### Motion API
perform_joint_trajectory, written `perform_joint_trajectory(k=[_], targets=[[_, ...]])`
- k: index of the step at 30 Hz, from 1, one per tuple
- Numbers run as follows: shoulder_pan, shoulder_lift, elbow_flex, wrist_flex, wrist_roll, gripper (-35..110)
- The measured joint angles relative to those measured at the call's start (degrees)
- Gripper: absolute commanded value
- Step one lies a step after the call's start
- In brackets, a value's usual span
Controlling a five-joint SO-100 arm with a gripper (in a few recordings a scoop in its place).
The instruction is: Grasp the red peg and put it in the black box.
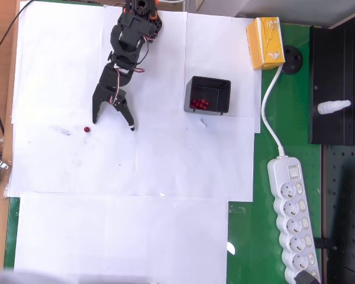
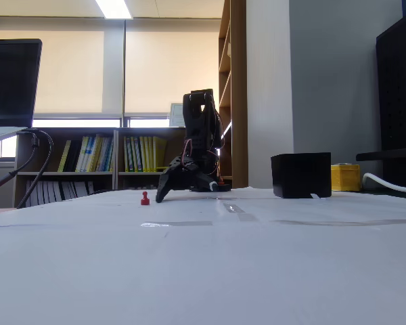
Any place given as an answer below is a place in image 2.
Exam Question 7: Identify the black box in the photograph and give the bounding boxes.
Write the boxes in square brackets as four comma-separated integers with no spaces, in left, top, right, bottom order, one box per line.
[270,152,332,200]

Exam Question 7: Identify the yellow box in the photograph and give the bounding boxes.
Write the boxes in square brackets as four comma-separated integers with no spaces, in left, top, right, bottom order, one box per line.
[330,162,361,192]

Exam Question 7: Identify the clear tape strip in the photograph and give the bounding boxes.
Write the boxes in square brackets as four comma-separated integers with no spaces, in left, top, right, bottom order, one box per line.
[223,202,258,223]
[140,220,213,228]

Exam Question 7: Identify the framed white certificate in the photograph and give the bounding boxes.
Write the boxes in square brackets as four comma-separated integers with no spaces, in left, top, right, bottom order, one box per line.
[169,102,185,128]

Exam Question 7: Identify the low wooden bookshelf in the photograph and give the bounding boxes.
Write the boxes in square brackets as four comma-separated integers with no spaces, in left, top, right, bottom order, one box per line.
[14,127,192,208]

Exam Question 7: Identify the tall wooden bookshelf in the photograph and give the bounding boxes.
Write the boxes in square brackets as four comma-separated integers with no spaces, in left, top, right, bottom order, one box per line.
[218,0,248,190]

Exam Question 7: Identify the white paper sheet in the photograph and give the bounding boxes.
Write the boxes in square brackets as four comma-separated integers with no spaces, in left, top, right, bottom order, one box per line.
[0,194,238,228]
[223,196,406,226]

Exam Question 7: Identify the black book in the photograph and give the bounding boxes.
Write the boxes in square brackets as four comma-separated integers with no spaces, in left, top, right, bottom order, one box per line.
[66,139,84,173]

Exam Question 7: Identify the beige roller blind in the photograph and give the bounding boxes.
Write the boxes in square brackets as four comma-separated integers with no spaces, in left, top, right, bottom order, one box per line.
[0,30,106,114]
[125,30,221,114]

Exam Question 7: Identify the leaning yellow book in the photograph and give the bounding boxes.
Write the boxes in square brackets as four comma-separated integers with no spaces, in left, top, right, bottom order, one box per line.
[57,139,72,173]

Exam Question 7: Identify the ceiling light panel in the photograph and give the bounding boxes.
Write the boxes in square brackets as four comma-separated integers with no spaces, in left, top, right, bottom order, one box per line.
[94,0,133,20]

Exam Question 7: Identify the black laptop screen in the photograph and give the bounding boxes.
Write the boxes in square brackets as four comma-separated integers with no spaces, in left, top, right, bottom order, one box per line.
[0,39,43,129]

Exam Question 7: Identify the black metal shelf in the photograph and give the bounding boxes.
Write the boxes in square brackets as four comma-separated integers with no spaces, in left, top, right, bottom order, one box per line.
[355,147,406,162]

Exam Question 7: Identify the black pegboard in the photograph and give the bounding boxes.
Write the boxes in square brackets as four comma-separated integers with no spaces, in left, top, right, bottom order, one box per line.
[375,15,406,187]

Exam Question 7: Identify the red white gripper servo wire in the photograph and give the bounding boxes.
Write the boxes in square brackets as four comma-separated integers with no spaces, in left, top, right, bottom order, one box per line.
[183,137,195,167]

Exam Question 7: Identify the thick black cable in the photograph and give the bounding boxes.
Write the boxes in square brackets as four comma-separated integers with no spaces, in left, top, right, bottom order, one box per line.
[16,128,54,209]

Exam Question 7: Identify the black cable with rod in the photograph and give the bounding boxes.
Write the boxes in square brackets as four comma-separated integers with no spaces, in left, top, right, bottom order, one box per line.
[0,131,41,198]

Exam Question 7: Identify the white power cable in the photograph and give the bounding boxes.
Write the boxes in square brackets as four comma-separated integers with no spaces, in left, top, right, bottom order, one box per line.
[361,172,406,194]

